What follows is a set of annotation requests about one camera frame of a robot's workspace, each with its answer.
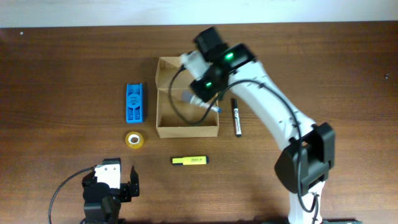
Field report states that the blue whiteboard marker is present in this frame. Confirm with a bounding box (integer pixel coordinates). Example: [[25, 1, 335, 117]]
[[190, 95, 221, 113]]

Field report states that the brown cardboard box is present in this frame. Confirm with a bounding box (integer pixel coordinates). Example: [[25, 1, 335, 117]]
[[155, 57, 219, 138]]

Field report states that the yellow clear tape roll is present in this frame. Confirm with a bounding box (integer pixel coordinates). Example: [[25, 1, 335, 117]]
[[125, 131, 144, 149]]

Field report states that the blue plastic case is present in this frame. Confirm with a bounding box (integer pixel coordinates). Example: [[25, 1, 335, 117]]
[[126, 83, 144, 124]]

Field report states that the black whiteboard marker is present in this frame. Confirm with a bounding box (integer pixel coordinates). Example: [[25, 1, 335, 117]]
[[231, 98, 242, 138]]

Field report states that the yellow highlighter pen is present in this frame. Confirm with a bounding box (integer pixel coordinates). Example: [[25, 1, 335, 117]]
[[171, 156, 209, 166]]

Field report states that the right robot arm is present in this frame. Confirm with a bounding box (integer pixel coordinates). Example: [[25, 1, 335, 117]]
[[180, 27, 335, 223]]

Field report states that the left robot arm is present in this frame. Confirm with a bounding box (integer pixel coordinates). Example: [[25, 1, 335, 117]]
[[81, 158, 140, 224]]

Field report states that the right black cable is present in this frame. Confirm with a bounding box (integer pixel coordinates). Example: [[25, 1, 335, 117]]
[[168, 64, 321, 224]]

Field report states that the black cable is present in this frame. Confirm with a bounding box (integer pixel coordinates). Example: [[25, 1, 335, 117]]
[[168, 64, 321, 224], [47, 166, 96, 224]]

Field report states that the left black cable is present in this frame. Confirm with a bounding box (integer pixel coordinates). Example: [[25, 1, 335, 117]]
[[47, 166, 96, 224]]

